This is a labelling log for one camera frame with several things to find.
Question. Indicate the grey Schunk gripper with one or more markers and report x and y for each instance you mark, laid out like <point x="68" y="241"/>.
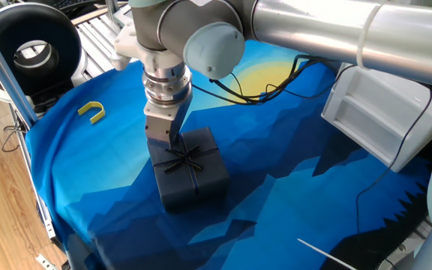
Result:
<point x="163" y="120"/>

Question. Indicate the navy ribboned gift box casing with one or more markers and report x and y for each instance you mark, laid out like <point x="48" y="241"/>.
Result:
<point x="189" y="168"/>

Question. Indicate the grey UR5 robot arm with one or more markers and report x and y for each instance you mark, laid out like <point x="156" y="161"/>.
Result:
<point x="313" y="30"/>

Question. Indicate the blue mountain print tablecloth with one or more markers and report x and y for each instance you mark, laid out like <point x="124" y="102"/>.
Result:
<point x="126" y="168"/>

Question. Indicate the yellow U-shaped plastic piece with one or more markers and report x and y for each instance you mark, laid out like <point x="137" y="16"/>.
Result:
<point x="84" y="107"/>

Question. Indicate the black keyboard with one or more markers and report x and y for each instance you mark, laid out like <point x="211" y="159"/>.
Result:
<point x="66" y="3"/>

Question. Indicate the white plastic drawer unit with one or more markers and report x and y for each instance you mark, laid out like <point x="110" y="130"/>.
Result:
<point x="381" y="112"/>

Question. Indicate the aluminium frame post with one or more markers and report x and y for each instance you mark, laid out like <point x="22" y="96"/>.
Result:
<point x="2" y="75"/>

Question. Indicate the small silver metal bracket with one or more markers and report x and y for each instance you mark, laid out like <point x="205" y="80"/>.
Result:
<point x="45" y="261"/>

